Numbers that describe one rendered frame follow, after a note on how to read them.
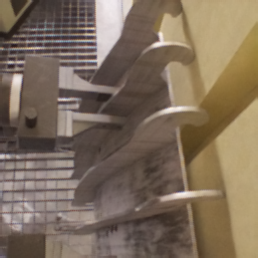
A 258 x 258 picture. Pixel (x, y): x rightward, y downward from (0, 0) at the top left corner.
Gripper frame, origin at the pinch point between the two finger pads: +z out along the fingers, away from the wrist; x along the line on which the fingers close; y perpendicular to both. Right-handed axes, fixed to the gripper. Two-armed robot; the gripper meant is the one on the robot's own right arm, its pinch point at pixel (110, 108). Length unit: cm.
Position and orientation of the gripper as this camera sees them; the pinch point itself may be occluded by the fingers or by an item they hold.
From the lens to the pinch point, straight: 42.2
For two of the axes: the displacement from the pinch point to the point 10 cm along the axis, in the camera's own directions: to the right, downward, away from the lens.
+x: -0.7, -9.2, 3.9
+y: 3.1, -4.0, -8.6
